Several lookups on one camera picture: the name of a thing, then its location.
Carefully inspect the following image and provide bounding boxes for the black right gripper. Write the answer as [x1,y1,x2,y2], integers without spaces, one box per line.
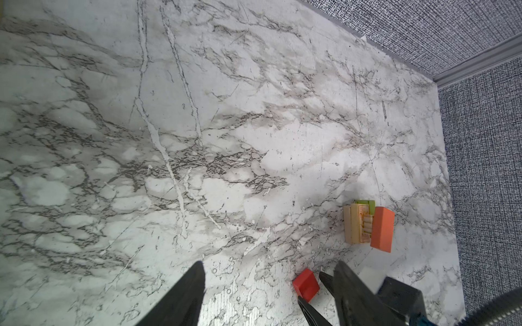
[298,272,427,326]

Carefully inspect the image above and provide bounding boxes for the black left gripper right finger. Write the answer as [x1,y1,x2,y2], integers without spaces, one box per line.
[333,262,404,325]

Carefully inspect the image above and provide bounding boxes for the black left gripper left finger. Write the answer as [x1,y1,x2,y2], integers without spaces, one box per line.
[137,261,205,326]

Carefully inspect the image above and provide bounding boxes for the small red cube block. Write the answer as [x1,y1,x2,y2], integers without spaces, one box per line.
[292,268,319,303]

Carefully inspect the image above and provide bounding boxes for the orange red rectangular block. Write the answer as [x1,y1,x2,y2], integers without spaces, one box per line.
[371,206,395,253]

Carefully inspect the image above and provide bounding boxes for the printed wood block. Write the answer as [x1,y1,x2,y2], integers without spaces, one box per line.
[351,204,373,244]

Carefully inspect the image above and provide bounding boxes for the lime green rectangular block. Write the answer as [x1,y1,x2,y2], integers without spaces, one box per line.
[353,200,376,215]

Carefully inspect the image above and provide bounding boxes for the plain wood rectangular block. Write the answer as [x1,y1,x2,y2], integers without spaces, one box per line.
[343,205,353,244]

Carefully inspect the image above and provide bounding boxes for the black corrugated cable conduit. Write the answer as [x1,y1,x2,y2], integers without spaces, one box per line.
[454,287,522,326]

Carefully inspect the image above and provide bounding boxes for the aluminium right corner post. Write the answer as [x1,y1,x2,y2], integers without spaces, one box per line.
[432,33,521,89]

